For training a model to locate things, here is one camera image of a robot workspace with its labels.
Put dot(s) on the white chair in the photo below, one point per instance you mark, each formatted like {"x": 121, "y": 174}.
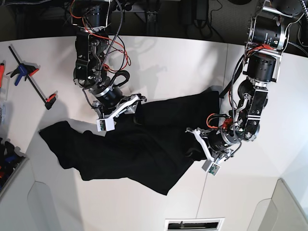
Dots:
{"x": 281, "y": 212}
{"x": 42, "y": 209}

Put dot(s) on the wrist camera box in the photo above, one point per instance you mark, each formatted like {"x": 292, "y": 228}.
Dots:
{"x": 105, "y": 124}
{"x": 211, "y": 167}

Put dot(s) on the black power adapter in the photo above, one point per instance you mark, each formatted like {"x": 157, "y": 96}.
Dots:
{"x": 200, "y": 10}

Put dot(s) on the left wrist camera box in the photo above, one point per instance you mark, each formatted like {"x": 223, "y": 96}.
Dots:
{"x": 211, "y": 167}

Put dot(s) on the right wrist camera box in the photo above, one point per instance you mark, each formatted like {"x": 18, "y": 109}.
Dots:
{"x": 105, "y": 124}

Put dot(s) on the left white chair back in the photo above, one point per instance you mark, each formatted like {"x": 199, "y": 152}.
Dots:
{"x": 42, "y": 209}

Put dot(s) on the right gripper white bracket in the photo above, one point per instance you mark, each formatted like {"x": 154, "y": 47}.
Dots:
{"x": 112, "y": 103}

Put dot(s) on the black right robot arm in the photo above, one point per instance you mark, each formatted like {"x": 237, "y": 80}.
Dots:
{"x": 99, "y": 23}

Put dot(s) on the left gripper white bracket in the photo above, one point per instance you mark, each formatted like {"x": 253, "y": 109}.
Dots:
{"x": 209, "y": 145}

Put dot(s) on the blue orange bar clamp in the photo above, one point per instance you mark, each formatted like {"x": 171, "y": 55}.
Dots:
{"x": 27, "y": 71}

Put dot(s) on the orange handled tool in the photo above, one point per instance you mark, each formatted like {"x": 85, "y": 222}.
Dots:
{"x": 2, "y": 67}

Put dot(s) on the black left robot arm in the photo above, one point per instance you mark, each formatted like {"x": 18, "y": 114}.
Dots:
{"x": 268, "y": 37}

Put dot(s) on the right white chair back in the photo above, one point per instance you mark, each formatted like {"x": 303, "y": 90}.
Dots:
{"x": 281, "y": 212}

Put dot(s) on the black t-shirt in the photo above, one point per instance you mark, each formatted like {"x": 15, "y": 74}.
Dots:
{"x": 152, "y": 154}

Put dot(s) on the grey bin of clamps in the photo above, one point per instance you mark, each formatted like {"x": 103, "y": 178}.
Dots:
{"x": 12, "y": 159}

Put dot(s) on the clear plastic organizer box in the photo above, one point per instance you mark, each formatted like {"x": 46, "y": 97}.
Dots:
{"x": 3, "y": 97}

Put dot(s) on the aluminium frame post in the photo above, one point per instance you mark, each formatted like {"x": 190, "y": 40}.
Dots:
{"x": 150, "y": 20}

